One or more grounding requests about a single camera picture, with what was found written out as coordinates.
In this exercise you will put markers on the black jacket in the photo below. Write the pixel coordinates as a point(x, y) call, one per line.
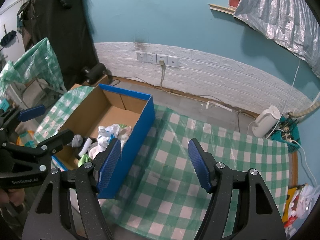
point(62, 30)

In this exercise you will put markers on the person's left hand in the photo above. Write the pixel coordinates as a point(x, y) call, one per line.
point(16, 197)

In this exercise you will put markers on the teal plastic basket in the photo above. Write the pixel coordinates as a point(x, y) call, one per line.
point(292, 146)

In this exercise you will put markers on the silver tarp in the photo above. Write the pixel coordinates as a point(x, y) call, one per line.
point(280, 12)

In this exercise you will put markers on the white wall socket panel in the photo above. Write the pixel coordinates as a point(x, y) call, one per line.
point(152, 58)

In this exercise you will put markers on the dark blue umbrella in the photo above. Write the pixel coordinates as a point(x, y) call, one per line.
point(8, 38)

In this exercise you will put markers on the blue cardboard box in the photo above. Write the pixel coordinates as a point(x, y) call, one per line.
point(140, 135)

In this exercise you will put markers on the orange patterned bag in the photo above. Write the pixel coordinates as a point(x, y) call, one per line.
point(26, 138)

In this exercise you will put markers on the green checked tablecloth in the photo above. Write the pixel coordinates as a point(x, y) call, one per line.
point(175, 195)

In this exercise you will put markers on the green checked plastic sheet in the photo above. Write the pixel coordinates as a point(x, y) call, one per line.
point(35, 60)

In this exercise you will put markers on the white blue-striped sock bundle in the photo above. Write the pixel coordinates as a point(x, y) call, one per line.
point(107, 136)

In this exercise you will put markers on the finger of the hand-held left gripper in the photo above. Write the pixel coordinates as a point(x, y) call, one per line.
point(32, 112)
point(55, 142)

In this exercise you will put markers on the white power strip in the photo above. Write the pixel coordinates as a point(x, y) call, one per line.
point(287, 135)

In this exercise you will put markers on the white tape strip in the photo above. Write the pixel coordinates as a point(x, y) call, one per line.
point(208, 103)

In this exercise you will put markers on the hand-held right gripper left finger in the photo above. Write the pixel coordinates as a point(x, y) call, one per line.
point(108, 165)

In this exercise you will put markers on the yellow packet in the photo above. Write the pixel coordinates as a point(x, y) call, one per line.
point(288, 197)

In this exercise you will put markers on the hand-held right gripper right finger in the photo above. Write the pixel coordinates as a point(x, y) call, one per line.
point(200, 166)

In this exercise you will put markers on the wooden strip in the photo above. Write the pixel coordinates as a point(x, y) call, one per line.
point(221, 8)

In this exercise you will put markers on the black cylinder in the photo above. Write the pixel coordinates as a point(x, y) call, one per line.
point(96, 72)

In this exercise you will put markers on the light green sock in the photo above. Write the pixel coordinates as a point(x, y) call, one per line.
point(83, 160)

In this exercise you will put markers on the white plastic bag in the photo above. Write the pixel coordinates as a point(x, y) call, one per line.
point(303, 200)

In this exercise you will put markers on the pinkish patterned sock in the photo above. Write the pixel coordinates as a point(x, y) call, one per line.
point(125, 133)

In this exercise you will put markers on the white electric kettle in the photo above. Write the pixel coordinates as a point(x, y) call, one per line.
point(266, 121)

